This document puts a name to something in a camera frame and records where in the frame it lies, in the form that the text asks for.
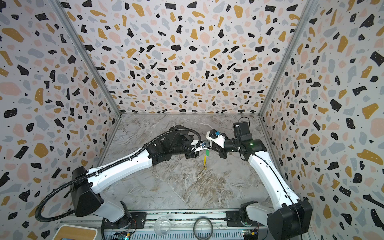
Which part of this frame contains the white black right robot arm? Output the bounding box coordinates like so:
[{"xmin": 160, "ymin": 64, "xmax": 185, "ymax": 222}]
[{"xmin": 208, "ymin": 122, "xmax": 313, "ymax": 240}]

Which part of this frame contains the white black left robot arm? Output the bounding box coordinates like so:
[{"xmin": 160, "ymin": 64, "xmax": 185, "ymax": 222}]
[{"xmin": 71, "ymin": 126, "xmax": 202, "ymax": 223}]

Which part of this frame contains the clear glass bowl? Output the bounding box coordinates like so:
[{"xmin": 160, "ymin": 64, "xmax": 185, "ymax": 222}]
[{"xmin": 154, "ymin": 217, "xmax": 171, "ymax": 236}]

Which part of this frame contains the wooden tray white rim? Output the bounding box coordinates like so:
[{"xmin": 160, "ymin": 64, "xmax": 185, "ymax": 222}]
[{"xmin": 53, "ymin": 225, "xmax": 98, "ymax": 240}]

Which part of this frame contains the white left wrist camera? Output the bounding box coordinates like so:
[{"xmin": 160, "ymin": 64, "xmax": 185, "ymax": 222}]
[{"xmin": 195, "ymin": 140, "xmax": 212, "ymax": 152}]

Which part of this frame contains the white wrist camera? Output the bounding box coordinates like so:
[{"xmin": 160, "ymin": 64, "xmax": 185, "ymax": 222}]
[
  {"xmin": 206, "ymin": 129, "xmax": 226, "ymax": 148},
  {"xmin": 195, "ymin": 140, "xmax": 212, "ymax": 152}
]

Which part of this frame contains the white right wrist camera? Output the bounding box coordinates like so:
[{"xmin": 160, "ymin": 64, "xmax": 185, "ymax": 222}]
[{"xmin": 206, "ymin": 129, "xmax": 226, "ymax": 148}]

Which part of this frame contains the grey ring coil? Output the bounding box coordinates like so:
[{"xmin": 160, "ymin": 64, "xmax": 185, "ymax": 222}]
[{"xmin": 193, "ymin": 217, "xmax": 214, "ymax": 240}]

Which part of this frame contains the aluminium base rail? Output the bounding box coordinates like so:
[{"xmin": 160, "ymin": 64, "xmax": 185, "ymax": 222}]
[{"xmin": 59, "ymin": 207, "xmax": 271, "ymax": 233}]

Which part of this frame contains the aluminium corner post right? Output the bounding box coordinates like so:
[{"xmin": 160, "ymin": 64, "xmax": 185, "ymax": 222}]
[{"xmin": 258, "ymin": 0, "xmax": 318, "ymax": 119}]

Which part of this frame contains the aluminium corner post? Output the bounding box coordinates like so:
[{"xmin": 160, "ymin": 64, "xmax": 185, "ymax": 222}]
[
  {"xmin": 258, "ymin": 0, "xmax": 318, "ymax": 119},
  {"xmin": 48, "ymin": 1, "xmax": 122, "ymax": 117}
]

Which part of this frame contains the black corrugated cable conduit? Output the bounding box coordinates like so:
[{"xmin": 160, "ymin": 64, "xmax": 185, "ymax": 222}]
[{"xmin": 34, "ymin": 128, "xmax": 202, "ymax": 223}]

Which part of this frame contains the aluminium corner post left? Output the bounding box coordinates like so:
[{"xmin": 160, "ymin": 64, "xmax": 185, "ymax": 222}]
[{"xmin": 48, "ymin": 1, "xmax": 122, "ymax": 117}]

